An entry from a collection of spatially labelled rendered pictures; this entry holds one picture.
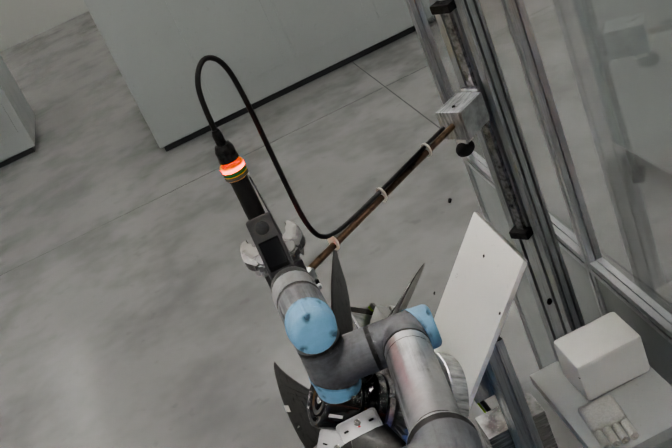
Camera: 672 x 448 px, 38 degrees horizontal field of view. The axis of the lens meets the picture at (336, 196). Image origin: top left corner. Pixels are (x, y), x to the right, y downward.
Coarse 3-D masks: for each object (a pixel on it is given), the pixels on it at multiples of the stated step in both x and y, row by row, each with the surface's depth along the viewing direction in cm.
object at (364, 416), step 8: (360, 416) 199; (368, 416) 198; (376, 416) 198; (344, 424) 199; (352, 424) 198; (360, 424) 198; (368, 424) 197; (376, 424) 196; (352, 432) 196; (360, 432) 196; (344, 440) 196
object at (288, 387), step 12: (276, 372) 235; (288, 384) 228; (300, 384) 220; (288, 396) 231; (300, 396) 223; (300, 408) 227; (300, 420) 231; (300, 432) 234; (312, 432) 229; (312, 444) 232
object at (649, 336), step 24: (480, 192) 329; (504, 216) 312; (576, 264) 260; (528, 288) 327; (576, 288) 271; (600, 288) 250; (528, 312) 344; (624, 312) 240; (648, 336) 231; (552, 360) 343; (648, 360) 240
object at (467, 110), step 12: (456, 96) 219; (468, 96) 217; (480, 96) 216; (444, 108) 216; (456, 108) 214; (468, 108) 213; (480, 108) 217; (444, 120) 216; (456, 120) 213; (468, 120) 214; (480, 120) 217; (456, 132) 216; (468, 132) 214
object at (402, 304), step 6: (420, 270) 193; (414, 276) 188; (414, 282) 192; (408, 288) 185; (414, 288) 196; (408, 294) 193; (402, 300) 182; (408, 300) 197; (396, 306) 184; (402, 306) 194; (396, 312) 180
